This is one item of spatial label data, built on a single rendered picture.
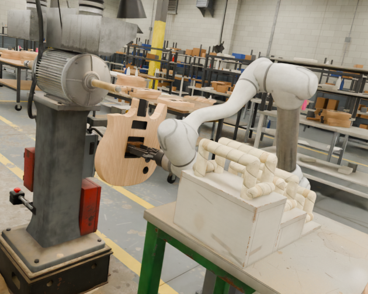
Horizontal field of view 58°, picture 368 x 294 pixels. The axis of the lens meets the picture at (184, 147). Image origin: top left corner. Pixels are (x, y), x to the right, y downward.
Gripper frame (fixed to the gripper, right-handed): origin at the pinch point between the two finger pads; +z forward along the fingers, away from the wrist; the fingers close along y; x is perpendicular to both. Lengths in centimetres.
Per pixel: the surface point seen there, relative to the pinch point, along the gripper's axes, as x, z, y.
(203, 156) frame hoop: 11, -55, -26
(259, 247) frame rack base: -8, -76, -22
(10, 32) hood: 42, 94, -20
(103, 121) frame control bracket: 4.8, 40.7, 11.4
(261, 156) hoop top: 15, -69, -20
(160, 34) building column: 216, 718, 700
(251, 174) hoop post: 11, -72, -28
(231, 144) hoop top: 16, -59, -19
